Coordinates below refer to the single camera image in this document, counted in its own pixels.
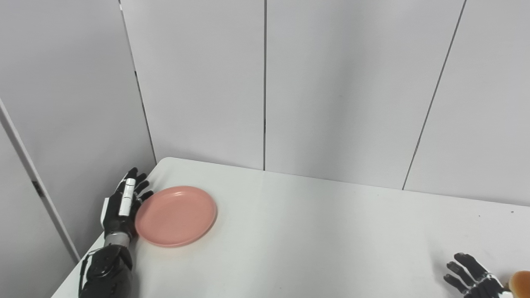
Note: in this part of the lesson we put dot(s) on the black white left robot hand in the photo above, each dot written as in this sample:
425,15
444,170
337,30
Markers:
122,207

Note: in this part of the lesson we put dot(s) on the toy hamburger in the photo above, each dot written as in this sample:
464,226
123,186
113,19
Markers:
521,284

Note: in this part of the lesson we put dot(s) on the pink round plate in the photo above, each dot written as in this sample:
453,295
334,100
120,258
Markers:
176,216

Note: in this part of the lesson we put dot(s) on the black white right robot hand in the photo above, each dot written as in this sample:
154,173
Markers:
476,279

